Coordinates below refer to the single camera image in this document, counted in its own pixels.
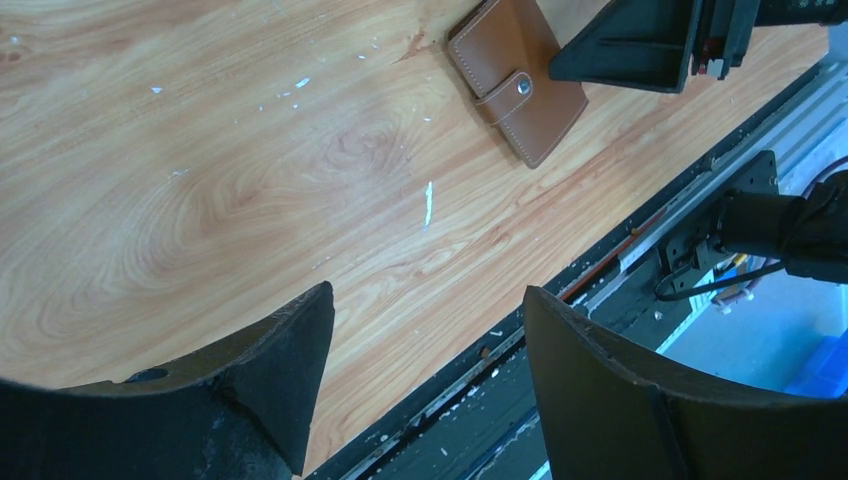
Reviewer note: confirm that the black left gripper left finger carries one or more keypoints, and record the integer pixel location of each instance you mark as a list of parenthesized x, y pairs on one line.
[(238, 408)]

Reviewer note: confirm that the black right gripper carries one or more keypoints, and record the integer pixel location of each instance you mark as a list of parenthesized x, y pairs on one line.
[(647, 44)]

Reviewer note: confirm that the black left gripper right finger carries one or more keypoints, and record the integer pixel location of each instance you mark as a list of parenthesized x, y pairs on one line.
[(612, 409)]

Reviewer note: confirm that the blue crate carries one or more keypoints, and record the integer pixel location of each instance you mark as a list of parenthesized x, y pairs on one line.
[(824, 373)]

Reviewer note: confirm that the black mounting rail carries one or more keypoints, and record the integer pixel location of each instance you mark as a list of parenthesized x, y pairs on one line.
[(660, 280)]

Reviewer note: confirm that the brown leather card holder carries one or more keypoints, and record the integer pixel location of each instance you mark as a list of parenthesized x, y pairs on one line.
[(503, 49)]

